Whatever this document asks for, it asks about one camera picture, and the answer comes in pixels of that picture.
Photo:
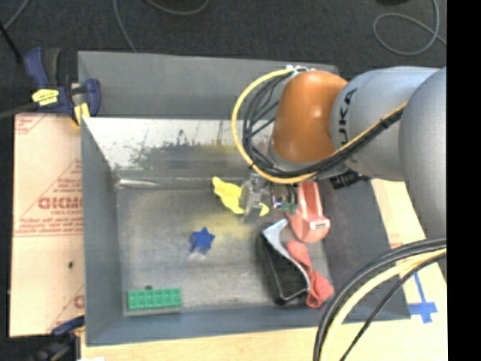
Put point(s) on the green studded building plate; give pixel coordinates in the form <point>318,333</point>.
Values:
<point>154,299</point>

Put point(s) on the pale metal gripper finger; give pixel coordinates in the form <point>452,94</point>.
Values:
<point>248,205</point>
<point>260,206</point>

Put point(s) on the pink plastic spray bottle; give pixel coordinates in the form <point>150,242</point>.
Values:
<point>311,216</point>

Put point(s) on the grey metal bin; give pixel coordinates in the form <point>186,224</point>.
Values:
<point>158,209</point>

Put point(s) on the red balloon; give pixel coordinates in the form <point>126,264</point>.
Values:
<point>317,288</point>

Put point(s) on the blue star block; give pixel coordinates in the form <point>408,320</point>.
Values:
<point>202,240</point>

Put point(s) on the brown cardboard board, red print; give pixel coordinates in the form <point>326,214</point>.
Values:
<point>45,216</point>

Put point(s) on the black cylinder on white bracket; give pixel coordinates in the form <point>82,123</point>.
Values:
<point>347,181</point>

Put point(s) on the yellow soft toy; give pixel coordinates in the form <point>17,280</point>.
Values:
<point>227,194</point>

